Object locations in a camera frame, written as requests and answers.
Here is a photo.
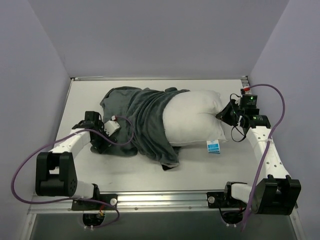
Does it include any white pillow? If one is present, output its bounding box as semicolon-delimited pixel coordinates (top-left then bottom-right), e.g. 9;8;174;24
162;90;227;147

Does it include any zebra print pillowcase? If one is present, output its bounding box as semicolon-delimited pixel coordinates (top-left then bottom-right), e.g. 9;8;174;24
100;86;185;171

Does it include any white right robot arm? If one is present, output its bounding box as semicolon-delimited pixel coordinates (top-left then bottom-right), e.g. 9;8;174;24
216;95;302;216

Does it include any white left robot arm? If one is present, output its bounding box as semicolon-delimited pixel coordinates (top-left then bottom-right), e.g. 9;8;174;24
35;111;120;210

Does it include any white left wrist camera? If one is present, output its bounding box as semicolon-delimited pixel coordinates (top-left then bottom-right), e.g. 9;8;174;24
104;120;121;137

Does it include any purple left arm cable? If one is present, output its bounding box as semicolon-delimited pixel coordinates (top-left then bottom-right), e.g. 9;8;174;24
10;115;135;228

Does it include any aluminium right side rail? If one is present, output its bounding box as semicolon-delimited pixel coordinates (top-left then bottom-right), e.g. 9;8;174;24
241;75;286;189

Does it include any aluminium rail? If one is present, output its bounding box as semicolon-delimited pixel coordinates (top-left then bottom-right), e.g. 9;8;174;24
28;185;251;215
241;75;286;189

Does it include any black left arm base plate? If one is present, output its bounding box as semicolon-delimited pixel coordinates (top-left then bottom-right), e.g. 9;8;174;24
71;193;118;211

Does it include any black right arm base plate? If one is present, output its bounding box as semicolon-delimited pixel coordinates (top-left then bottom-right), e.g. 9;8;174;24
206;191;247;209

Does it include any aluminium front rail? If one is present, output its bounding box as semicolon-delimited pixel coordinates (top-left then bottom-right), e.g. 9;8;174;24
28;185;251;215

